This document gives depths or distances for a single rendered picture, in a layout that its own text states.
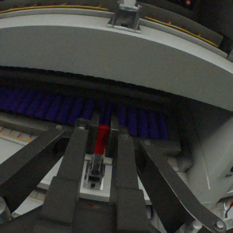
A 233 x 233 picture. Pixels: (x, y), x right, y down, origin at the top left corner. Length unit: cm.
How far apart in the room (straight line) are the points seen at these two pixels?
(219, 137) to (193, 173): 7
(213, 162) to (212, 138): 4
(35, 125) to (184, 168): 25
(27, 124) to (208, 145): 28
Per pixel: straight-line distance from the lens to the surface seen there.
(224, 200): 58
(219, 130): 23
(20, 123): 26
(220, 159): 22
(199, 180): 25
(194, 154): 27
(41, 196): 41
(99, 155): 18
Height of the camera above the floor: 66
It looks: 26 degrees down
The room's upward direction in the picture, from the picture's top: 13 degrees clockwise
